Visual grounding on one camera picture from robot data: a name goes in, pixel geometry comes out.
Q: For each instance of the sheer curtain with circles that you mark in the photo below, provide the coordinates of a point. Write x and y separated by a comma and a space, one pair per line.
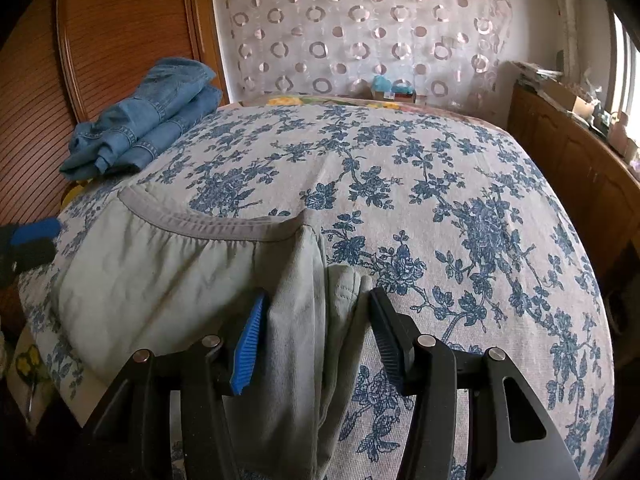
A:
350, 35

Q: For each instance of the grey t-shirt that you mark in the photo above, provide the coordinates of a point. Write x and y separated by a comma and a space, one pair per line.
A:
175, 285

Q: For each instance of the wooden cabinet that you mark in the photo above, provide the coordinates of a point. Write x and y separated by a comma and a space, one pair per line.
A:
565, 160

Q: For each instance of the cardboard box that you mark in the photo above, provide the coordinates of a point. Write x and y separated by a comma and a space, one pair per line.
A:
570, 96

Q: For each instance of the white lace curtain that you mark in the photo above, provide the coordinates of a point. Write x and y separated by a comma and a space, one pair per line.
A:
562, 10

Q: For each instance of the wooden headboard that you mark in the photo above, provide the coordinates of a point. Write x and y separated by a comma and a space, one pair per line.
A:
110, 35

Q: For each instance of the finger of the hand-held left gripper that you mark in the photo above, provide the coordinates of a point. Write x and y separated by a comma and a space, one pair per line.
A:
27, 257
35, 231

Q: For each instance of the yellow floral blanket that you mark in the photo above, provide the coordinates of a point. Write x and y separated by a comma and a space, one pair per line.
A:
295, 101

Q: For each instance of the stack of papers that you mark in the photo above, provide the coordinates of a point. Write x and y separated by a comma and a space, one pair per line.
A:
535, 72

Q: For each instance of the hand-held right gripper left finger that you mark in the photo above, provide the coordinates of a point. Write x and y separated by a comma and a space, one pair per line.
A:
247, 340

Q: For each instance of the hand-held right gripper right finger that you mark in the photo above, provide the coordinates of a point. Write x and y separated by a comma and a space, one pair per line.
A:
387, 340

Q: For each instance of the blue floral bedsheet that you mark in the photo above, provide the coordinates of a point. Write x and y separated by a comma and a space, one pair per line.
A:
425, 185

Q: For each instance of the window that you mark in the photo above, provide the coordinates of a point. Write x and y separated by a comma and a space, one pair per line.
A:
625, 60

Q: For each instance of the folded blue jeans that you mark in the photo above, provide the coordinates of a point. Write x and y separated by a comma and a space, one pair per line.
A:
150, 115

